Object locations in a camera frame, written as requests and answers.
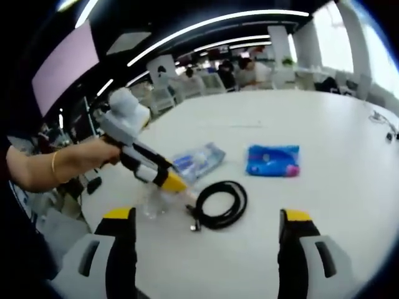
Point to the clear plastic bottle pink label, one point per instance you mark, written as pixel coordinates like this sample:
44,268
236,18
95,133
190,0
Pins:
154,205

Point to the long ceiling light strip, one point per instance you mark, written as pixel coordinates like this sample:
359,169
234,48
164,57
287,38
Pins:
218,20

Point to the white office chair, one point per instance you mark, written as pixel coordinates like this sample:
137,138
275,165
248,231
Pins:
65,224

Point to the blue packet with pink print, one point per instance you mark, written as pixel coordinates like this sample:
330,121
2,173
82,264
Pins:
272,160

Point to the light blue wet wipes pack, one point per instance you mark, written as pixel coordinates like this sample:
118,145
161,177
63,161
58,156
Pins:
212,155

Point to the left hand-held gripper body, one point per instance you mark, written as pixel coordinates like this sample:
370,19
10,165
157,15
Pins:
124,115

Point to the white table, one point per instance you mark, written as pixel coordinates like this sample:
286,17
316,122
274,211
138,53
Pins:
311,124

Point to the small black case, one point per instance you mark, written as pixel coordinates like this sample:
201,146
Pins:
94,185

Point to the black bag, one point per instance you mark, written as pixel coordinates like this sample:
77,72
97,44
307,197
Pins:
327,85

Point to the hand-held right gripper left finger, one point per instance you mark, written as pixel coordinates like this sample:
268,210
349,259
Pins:
120,255

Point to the green potted plant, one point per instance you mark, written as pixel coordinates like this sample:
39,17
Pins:
287,62

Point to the large wall screen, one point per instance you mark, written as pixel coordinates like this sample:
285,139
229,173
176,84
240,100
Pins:
65,65

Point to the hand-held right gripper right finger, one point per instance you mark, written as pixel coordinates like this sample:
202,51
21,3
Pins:
296,258

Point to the person's left hand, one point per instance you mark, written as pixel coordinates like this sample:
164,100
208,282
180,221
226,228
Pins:
93,155

